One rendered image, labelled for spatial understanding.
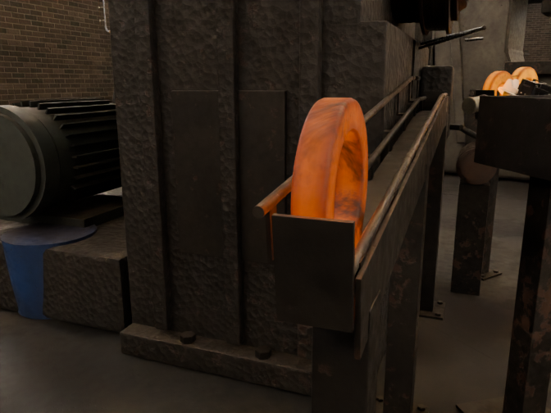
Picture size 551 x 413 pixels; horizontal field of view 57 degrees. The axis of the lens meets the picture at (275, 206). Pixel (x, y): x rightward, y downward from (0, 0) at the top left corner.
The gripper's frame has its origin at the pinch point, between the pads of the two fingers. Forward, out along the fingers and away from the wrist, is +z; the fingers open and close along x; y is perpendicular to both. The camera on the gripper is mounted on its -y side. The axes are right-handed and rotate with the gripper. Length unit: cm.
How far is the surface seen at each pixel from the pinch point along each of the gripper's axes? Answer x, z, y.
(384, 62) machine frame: 95, -31, 18
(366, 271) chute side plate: 144, -82, 13
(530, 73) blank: -16.4, 0.7, 6.3
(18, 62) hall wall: 63, 695, -192
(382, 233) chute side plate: 137, -77, 12
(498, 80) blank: 3.1, -0.1, 3.7
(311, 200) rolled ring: 149, -78, 18
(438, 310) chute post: 44, -35, -63
